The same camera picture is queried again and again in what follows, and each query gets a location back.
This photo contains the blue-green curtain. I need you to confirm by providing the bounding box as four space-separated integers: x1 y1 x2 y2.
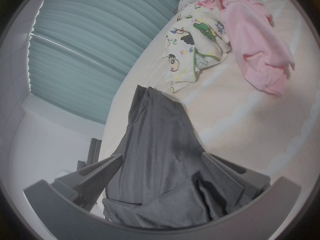
26 34 150 126
30 0 190 77

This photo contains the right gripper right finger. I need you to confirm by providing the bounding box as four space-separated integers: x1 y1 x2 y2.
201 152 272 207

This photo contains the bed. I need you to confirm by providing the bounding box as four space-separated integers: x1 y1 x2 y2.
90 0 320 221

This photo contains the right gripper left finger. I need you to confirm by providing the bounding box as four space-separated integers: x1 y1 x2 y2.
51 153 124 211

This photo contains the white printed garment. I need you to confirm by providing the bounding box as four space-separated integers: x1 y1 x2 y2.
162 1 233 94

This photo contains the pink garment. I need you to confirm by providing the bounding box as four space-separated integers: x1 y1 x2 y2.
197 0 295 97

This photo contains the black T-shirt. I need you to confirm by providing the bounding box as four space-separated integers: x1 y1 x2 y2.
102 85 244 229

